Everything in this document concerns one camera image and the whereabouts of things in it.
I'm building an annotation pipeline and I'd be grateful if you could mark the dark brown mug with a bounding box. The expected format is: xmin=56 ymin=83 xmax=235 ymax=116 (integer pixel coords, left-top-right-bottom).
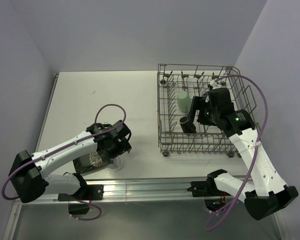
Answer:
xmin=179 ymin=116 xmax=197 ymax=135

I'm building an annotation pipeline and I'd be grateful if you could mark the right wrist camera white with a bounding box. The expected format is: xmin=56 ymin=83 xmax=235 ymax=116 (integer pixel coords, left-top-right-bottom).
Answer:
xmin=208 ymin=79 xmax=223 ymax=91

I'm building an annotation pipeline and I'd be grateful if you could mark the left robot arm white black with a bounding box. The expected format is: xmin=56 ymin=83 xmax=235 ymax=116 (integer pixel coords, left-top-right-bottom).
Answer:
xmin=9 ymin=120 xmax=132 ymax=203

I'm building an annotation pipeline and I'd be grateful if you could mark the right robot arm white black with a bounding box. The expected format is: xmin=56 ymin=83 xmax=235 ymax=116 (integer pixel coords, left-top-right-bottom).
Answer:
xmin=183 ymin=88 xmax=299 ymax=220

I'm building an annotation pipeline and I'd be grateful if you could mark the black square floral plate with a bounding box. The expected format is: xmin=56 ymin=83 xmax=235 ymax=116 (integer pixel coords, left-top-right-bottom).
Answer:
xmin=72 ymin=152 xmax=106 ymax=175

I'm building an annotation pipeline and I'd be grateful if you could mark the clear drinking glass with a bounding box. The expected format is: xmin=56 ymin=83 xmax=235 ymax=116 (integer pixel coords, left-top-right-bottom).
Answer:
xmin=108 ymin=157 xmax=122 ymax=172

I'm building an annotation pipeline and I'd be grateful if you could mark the light green cup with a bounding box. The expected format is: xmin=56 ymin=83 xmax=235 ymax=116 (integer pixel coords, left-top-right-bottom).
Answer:
xmin=177 ymin=91 xmax=192 ymax=114

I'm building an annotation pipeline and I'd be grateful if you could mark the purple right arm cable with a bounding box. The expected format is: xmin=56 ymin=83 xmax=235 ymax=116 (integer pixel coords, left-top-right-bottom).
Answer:
xmin=205 ymin=74 xmax=269 ymax=231

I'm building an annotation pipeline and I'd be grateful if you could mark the aluminium rail frame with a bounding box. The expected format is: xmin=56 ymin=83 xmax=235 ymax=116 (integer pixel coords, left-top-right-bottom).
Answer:
xmin=2 ymin=72 xmax=291 ymax=240

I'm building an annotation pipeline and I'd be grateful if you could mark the grey wire dish rack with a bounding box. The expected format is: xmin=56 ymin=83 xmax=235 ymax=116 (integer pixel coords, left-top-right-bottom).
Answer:
xmin=157 ymin=63 xmax=260 ymax=157

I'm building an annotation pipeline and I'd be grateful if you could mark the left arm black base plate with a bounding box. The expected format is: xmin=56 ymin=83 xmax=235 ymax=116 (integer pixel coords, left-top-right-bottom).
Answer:
xmin=57 ymin=184 xmax=104 ymax=215

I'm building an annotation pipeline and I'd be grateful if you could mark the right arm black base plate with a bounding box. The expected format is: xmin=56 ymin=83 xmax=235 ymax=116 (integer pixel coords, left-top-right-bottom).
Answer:
xmin=186 ymin=179 xmax=230 ymax=212

